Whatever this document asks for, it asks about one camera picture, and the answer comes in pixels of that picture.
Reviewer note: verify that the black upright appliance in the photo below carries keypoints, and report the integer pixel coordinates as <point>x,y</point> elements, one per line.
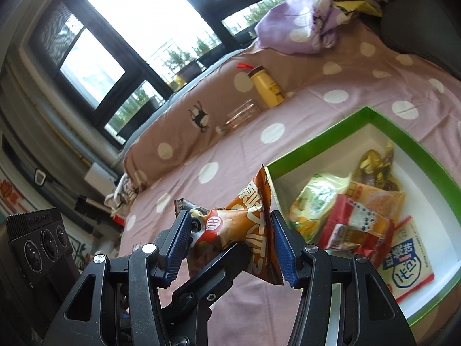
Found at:
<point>86,205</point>

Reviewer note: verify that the corn print snack bag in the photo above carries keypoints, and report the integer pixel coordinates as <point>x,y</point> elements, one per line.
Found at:
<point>317,202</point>

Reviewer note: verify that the red snack packet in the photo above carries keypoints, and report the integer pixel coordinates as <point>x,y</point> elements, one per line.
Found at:
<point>345,239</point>
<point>360,212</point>

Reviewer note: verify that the pink polka dot bedsheet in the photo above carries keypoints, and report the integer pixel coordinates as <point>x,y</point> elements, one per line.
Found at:
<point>234,151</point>

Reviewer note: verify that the yellow printed cloth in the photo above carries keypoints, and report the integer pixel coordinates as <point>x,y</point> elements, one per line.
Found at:
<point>356,7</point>

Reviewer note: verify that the black framed window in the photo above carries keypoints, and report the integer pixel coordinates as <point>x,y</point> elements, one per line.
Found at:
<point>108,14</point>

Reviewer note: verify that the yellow snack bag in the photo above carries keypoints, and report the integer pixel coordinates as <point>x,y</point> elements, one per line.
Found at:
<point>381,196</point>

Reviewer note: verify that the green cardboard box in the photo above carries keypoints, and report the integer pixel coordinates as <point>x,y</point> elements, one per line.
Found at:
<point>425,205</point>

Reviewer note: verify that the orange panda print snack bag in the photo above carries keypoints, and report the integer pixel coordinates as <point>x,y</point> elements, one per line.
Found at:
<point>245,223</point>

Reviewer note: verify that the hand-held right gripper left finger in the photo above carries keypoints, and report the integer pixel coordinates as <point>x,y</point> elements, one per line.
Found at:
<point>178,248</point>

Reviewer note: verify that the white striped cloth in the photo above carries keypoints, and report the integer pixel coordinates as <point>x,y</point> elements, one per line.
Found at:
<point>122,191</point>

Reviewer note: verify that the yellow bottle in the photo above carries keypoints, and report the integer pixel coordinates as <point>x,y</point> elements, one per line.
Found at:
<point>266,88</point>

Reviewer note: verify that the purple polka dot cloth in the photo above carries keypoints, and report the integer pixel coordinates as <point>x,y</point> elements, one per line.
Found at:
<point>299,25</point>

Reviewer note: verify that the white snack packet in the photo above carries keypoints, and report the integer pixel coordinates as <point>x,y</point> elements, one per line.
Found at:
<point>407,263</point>

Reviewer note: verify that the dark grey cushion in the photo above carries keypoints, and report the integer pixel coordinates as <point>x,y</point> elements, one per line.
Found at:
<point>421,32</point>

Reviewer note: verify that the brown polka dot pillow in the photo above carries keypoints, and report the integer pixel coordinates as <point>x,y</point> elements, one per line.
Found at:
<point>173,133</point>

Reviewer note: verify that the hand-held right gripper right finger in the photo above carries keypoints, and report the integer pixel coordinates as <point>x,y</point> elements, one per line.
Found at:
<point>284,256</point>

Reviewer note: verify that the dark gold candy packet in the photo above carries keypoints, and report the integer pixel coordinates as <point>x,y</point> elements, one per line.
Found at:
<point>374,167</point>

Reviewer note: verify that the clear plastic bottle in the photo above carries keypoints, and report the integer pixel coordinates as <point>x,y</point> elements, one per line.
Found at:
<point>241,115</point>

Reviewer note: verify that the small white wall device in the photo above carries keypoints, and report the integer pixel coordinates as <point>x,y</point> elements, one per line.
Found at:
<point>39,176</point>

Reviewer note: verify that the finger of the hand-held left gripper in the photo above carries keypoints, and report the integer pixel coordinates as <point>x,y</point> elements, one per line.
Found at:
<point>216,277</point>

